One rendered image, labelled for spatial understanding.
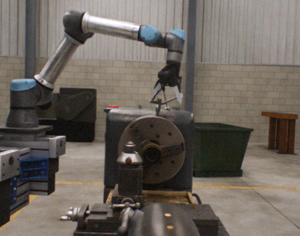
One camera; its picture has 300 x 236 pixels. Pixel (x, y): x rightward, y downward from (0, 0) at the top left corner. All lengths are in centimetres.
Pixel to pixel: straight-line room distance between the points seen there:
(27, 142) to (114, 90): 989
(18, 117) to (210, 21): 1057
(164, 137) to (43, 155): 57
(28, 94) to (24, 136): 20
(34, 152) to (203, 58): 1030
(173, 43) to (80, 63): 1011
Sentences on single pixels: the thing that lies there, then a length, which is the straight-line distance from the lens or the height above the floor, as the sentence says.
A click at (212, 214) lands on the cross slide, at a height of 97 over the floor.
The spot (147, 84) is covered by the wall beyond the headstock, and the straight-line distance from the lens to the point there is 1166.
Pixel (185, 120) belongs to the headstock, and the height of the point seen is 122.
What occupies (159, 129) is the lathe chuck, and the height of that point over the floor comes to 118.
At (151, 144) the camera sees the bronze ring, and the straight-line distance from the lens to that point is 162.
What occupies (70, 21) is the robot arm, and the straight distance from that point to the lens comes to 182.
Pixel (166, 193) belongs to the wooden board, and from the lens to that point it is 172.
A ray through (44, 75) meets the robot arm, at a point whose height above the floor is 142.
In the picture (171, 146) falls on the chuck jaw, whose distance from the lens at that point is 169.
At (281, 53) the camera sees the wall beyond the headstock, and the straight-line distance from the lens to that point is 1256.
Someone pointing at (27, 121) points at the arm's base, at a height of 119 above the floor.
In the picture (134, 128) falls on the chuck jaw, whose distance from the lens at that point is 169.
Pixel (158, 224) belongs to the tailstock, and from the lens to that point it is 56.
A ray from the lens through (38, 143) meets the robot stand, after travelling 184.
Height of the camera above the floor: 133
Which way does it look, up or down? 3 degrees down
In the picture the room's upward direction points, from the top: 2 degrees clockwise
